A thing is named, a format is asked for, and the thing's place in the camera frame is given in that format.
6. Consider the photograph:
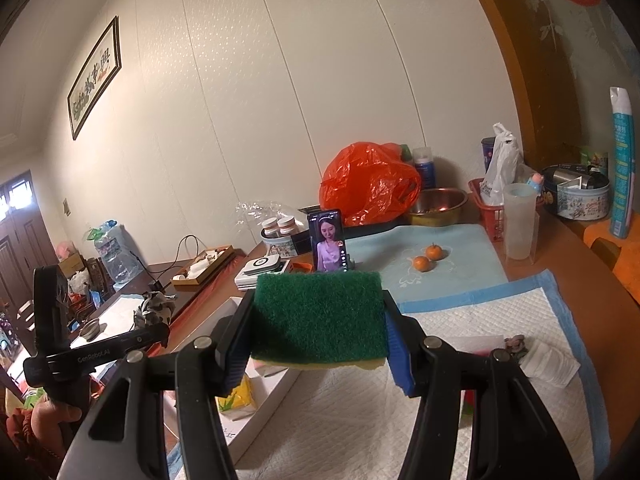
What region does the metal bowl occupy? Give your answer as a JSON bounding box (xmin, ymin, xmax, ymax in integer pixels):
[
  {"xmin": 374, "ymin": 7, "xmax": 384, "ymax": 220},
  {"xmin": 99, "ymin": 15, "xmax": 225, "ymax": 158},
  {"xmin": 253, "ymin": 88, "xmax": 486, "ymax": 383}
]
[{"xmin": 402, "ymin": 187, "xmax": 470, "ymax": 227}]

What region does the green packet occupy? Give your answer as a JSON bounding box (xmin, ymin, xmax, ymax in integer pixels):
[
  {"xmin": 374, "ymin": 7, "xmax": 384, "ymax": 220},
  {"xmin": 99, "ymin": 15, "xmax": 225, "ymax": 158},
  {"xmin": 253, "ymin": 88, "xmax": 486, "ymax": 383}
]
[{"xmin": 580, "ymin": 145, "xmax": 610, "ymax": 168}]

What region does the orange plastic bag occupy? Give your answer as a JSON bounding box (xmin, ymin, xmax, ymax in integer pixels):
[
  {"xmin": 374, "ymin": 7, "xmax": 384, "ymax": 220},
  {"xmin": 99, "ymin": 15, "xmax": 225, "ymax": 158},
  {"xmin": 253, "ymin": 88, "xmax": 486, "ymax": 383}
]
[{"xmin": 319, "ymin": 141, "xmax": 423, "ymax": 227}]

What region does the clear plastic pitcher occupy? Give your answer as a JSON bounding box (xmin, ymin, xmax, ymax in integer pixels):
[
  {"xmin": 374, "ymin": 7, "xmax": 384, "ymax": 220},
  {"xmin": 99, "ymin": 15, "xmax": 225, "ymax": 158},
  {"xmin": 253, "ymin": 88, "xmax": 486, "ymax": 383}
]
[{"xmin": 502, "ymin": 182, "xmax": 542, "ymax": 261}]

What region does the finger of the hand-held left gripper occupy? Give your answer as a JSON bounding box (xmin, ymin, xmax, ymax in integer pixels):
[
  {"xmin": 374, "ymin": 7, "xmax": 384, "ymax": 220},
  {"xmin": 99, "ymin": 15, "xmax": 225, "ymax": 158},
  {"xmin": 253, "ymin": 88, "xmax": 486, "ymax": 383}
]
[{"xmin": 120, "ymin": 323, "xmax": 172, "ymax": 358}]

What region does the printed cookie tin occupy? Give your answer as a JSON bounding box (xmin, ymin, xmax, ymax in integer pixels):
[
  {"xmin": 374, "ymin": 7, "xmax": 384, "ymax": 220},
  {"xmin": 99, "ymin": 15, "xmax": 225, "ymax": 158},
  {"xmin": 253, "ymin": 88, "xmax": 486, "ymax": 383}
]
[{"xmin": 540, "ymin": 162, "xmax": 612, "ymax": 221}]

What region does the wooden tray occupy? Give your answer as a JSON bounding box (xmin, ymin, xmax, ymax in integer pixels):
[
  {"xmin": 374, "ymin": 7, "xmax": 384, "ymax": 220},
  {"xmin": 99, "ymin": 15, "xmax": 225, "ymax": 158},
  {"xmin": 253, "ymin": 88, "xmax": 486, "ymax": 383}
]
[{"xmin": 171, "ymin": 245, "xmax": 236, "ymax": 287}]

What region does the framed wall picture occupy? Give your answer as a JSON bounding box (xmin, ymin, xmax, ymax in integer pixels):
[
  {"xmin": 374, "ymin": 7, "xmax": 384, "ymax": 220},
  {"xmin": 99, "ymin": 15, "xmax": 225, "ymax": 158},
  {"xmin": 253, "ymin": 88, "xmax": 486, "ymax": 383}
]
[{"xmin": 66, "ymin": 15, "xmax": 122, "ymax": 142}]

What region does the dark wooden door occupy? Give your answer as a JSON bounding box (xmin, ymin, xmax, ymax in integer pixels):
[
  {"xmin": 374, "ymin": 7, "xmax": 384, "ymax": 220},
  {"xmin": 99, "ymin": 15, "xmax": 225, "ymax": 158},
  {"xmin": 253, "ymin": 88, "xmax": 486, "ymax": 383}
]
[{"xmin": 0, "ymin": 170, "xmax": 58, "ymax": 306}]

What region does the white pad on side table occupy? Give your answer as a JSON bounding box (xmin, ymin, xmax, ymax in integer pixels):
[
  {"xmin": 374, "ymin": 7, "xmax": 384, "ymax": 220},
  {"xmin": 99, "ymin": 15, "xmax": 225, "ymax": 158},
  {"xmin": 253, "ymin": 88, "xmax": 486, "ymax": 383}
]
[{"xmin": 70, "ymin": 294, "xmax": 151, "ymax": 351}]

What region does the teal spray can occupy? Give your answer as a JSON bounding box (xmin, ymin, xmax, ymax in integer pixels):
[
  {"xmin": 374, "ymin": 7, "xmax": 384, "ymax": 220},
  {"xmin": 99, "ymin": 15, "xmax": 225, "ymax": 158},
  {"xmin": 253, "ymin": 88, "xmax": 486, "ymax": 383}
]
[{"xmin": 607, "ymin": 86, "xmax": 640, "ymax": 240}]

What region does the grey brown knotted cloth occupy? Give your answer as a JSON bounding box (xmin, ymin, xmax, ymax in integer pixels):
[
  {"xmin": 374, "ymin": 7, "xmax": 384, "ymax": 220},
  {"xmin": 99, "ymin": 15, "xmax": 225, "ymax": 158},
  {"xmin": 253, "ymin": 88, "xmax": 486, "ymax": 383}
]
[{"xmin": 502, "ymin": 334, "xmax": 528, "ymax": 360}]

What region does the white quilted pad blue border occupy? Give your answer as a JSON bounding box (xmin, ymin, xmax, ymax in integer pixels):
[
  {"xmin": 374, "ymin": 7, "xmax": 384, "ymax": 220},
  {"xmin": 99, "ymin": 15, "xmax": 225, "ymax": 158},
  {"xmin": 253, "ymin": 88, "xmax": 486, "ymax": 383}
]
[{"xmin": 165, "ymin": 267, "xmax": 613, "ymax": 480}]

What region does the yellow packet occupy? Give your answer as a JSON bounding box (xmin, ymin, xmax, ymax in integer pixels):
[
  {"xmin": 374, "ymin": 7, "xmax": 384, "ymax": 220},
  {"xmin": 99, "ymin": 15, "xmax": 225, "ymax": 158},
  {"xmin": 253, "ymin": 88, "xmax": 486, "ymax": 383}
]
[{"xmin": 216, "ymin": 375, "xmax": 261, "ymax": 421}]

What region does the round printed tin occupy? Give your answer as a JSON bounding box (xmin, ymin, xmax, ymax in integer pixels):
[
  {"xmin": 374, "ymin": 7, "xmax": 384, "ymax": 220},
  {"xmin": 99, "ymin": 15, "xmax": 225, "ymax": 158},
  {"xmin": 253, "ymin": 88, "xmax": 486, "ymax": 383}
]
[{"xmin": 260, "ymin": 225, "xmax": 313, "ymax": 261}]

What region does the smartphone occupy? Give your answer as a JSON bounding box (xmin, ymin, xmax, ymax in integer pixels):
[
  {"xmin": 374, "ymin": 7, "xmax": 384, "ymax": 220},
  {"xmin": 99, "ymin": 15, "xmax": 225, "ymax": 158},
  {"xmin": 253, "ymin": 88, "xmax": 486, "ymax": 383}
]
[{"xmin": 306, "ymin": 208, "xmax": 349, "ymax": 273}]

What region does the blue water jug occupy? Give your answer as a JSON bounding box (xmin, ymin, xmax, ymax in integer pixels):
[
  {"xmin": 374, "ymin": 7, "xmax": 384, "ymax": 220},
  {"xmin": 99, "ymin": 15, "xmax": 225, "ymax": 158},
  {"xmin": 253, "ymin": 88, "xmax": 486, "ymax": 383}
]
[{"xmin": 87, "ymin": 220, "xmax": 143, "ymax": 286}]

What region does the clear plastic wrap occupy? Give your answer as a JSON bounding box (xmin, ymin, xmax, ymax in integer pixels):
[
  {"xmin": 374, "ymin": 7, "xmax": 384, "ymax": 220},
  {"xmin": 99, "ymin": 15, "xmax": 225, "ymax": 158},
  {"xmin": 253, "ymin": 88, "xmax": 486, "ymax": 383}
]
[{"xmin": 235, "ymin": 200, "xmax": 296, "ymax": 233}]

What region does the person's left hand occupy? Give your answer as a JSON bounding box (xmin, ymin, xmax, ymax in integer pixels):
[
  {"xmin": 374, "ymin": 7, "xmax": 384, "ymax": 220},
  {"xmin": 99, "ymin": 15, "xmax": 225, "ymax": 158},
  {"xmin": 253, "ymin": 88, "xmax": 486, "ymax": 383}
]
[{"xmin": 30, "ymin": 392, "xmax": 85, "ymax": 443}]

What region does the white cardboard box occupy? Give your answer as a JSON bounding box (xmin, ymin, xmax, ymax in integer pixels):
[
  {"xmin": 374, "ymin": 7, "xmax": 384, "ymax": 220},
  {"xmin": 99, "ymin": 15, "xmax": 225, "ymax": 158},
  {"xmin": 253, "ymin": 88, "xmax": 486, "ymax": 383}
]
[{"xmin": 165, "ymin": 296, "xmax": 301, "ymax": 466}]

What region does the white paper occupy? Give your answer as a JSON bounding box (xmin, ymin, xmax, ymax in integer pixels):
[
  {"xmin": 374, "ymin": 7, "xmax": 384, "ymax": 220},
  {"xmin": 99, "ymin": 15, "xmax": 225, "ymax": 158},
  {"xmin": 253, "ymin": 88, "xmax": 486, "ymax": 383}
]
[{"xmin": 520, "ymin": 339, "xmax": 582, "ymax": 388}]

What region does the white power bank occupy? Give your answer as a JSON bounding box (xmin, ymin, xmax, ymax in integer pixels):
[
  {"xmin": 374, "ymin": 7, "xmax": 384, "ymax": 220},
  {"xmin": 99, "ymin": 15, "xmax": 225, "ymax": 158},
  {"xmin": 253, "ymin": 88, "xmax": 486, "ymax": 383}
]
[{"xmin": 246, "ymin": 255, "xmax": 282, "ymax": 276}]

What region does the light blue towel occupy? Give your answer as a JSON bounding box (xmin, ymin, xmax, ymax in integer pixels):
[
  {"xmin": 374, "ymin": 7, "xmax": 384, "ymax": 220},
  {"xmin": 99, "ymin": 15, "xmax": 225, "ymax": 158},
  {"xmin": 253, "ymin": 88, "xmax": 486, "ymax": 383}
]
[{"xmin": 345, "ymin": 222, "xmax": 511, "ymax": 306}]

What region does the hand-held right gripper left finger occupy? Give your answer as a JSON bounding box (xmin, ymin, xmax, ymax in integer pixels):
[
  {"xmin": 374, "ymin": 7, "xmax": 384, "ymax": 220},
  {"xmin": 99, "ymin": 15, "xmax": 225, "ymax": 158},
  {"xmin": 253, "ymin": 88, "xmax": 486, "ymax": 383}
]
[{"xmin": 57, "ymin": 287, "xmax": 258, "ymax": 480}]

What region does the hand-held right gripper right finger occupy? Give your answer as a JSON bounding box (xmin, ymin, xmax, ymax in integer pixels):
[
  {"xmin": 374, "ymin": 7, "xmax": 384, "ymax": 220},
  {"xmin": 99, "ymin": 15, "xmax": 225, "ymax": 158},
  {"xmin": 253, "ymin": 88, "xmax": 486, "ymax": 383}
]
[{"xmin": 381, "ymin": 289, "xmax": 583, "ymax": 480}]

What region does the white plastic bag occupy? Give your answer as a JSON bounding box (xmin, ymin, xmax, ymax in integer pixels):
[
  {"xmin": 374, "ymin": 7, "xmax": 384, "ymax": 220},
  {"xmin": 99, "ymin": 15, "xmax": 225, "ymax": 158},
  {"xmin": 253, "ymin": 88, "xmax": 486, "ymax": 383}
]
[{"xmin": 480, "ymin": 122, "xmax": 521, "ymax": 206}]

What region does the red plastic basket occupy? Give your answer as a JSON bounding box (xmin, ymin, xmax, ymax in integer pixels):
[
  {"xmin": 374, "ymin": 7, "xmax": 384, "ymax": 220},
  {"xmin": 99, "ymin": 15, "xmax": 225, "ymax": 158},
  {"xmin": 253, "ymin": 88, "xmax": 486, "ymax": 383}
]
[{"xmin": 467, "ymin": 176, "xmax": 546, "ymax": 243}]

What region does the grey patterned cloth scrap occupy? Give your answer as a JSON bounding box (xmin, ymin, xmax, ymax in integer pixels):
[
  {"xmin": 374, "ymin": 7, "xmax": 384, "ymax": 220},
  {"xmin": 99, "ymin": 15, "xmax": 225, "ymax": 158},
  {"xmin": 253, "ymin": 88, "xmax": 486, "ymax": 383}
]
[{"xmin": 134, "ymin": 290, "xmax": 176, "ymax": 328}]

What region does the person's left forearm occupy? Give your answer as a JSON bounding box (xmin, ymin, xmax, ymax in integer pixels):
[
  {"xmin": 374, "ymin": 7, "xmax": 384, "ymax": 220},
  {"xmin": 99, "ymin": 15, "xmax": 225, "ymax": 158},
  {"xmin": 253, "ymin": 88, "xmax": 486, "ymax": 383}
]
[{"xmin": 0, "ymin": 402, "xmax": 66, "ymax": 480}]

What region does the green and yellow scouring sponge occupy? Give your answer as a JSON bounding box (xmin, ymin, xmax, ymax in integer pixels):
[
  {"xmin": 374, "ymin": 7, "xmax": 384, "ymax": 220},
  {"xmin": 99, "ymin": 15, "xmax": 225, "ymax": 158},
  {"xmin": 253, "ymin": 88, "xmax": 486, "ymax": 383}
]
[{"xmin": 249, "ymin": 270, "xmax": 388, "ymax": 373}]

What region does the dark blue spray can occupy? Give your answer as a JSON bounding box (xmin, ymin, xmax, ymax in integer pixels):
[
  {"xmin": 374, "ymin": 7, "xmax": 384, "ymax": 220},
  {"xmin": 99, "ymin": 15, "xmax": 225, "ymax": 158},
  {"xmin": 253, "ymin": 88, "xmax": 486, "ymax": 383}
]
[{"xmin": 412, "ymin": 146, "xmax": 437, "ymax": 191}]

